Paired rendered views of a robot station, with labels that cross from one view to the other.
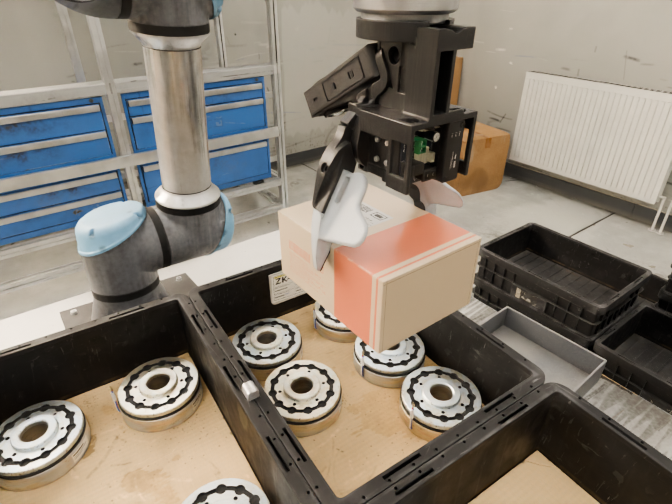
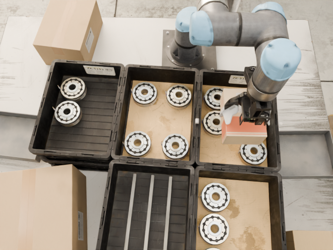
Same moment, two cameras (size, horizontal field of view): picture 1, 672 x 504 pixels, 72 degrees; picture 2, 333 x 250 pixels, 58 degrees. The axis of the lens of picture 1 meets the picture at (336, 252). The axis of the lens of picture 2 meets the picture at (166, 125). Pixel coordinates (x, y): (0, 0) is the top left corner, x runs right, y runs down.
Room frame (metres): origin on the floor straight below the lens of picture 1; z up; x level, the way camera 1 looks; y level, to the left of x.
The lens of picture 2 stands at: (-0.05, -0.09, 1.95)
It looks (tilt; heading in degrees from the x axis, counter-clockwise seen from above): 67 degrees down; 39
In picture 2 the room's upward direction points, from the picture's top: 1 degrees counter-clockwise
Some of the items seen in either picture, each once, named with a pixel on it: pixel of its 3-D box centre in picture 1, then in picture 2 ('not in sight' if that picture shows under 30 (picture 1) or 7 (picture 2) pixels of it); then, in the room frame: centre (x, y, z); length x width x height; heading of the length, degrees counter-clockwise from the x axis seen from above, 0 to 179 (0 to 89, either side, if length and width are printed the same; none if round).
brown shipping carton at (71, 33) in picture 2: not in sight; (70, 32); (0.42, 0.88, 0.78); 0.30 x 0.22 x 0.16; 29
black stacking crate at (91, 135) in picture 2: not in sight; (83, 112); (0.13, 0.49, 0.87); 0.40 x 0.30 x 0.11; 33
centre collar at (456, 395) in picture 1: (441, 393); (253, 151); (0.41, -0.14, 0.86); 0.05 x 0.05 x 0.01
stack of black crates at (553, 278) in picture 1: (544, 317); not in sight; (1.18, -0.68, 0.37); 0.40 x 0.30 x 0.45; 37
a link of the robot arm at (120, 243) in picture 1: (120, 244); (190, 26); (0.71, 0.38, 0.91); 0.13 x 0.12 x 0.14; 128
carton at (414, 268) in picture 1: (372, 256); (242, 116); (0.39, -0.04, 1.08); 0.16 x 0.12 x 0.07; 37
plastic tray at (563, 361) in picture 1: (509, 373); (301, 154); (0.58, -0.31, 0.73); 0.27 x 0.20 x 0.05; 129
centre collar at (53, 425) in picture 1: (34, 432); (144, 92); (0.35, 0.35, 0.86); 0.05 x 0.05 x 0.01
